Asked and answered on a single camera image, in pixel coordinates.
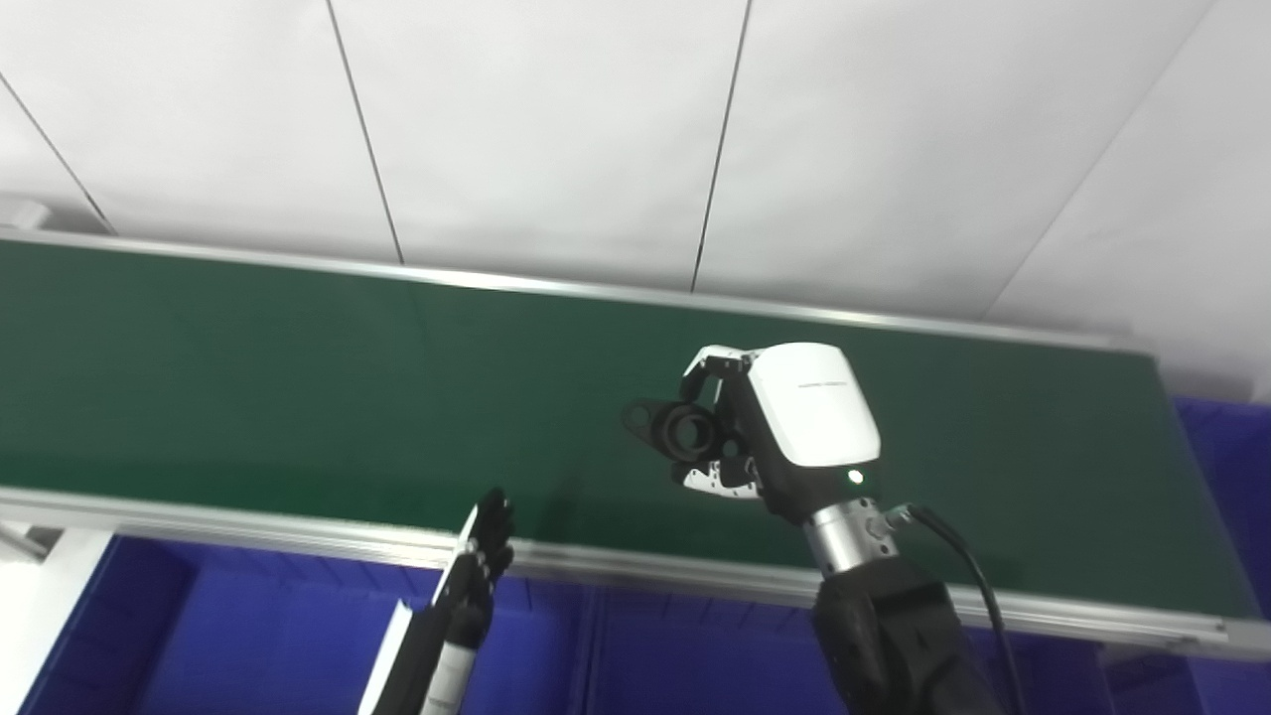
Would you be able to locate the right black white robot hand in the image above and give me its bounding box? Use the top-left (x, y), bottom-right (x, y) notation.
top-left (678, 343), bottom-right (883, 527)

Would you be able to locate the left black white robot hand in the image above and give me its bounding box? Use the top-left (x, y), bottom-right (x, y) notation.
top-left (357, 487), bottom-right (517, 715)

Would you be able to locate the black flanged machine part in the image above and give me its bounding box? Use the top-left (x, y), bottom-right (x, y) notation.
top-left (622, 397), bottom-right (742, 464)

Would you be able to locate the green conveyor belt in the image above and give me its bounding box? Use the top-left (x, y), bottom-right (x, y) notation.
top-left (0, 238), bottom-right (1262, 622)
top-left (0, 199), bottom-right (1271, 662)

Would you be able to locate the blue plastic bin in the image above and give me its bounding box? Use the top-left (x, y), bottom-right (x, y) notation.
top-left (1097, 397), bottom-right (1271, 715)
top-left (20, 534), bottom-right (597, 715)
top-left (586, 581), bottom-right (1105, 715)

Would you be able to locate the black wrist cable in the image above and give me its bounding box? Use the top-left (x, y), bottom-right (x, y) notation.
top-left (884, 504), bottom-right (1026, 715)

